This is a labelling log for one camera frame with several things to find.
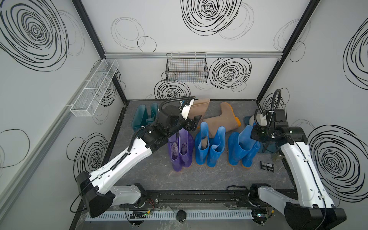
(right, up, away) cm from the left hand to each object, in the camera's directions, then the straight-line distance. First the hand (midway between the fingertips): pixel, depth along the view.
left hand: (194, 112), depth 67 cm
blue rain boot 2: (+30, -28, +12) cm, 43 cm away
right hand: (+31, -11, +5) cm, 33 cm away
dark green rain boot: (-29, -3, +12) cm, 32 cm away
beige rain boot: (+4, +3, +20) cm, 20 cm away
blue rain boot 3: (+4, -16, +2) cm, 17 cm away
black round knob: (-6, -45, -6) cm, 46 cm away
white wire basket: (-64, +7, +20) cm, 67 cm away
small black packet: (+44, -32, +18) cm, 58 cm away
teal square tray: (+32, -15, -7) cm, 36 cm away
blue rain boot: (+21, -16, -2) cm, 27 cm away
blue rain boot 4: (+11, -16, 0) cm, 19 cm away
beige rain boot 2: (+25, -5, +34) cm, 43 cm away
